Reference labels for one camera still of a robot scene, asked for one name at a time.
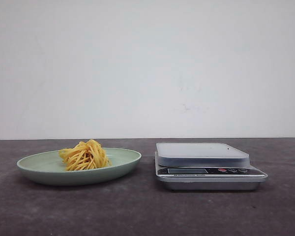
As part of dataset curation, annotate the yellow vermicelli noodle bundle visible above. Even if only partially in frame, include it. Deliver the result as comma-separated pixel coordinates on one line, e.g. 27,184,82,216
59,139,112,171

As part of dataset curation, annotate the silver digital kitchen scale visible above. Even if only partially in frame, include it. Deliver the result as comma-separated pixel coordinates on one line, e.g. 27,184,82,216
155,143,268,191

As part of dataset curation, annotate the pale green oval plate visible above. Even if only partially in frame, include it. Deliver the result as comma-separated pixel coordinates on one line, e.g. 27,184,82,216
17,147,142,186

